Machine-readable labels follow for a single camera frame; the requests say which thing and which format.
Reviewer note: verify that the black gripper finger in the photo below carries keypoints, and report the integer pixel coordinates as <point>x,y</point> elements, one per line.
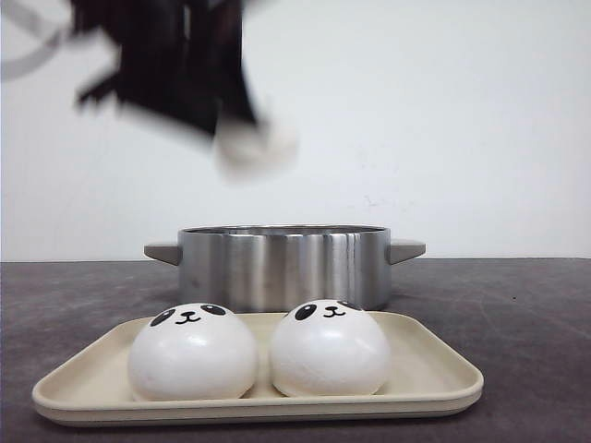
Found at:
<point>168,127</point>
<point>238,108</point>

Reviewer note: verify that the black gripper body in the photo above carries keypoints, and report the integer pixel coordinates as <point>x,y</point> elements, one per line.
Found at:
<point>173,55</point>

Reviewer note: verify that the panda bun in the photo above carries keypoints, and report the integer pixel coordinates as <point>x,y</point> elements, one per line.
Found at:
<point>244,152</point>
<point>329,347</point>
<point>196,351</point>

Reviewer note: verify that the stainless steel steamer pot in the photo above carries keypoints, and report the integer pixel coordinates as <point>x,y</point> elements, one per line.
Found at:
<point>273,268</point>

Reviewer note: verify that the beige plastic tray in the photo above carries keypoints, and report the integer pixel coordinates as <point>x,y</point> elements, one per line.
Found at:
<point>429,379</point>

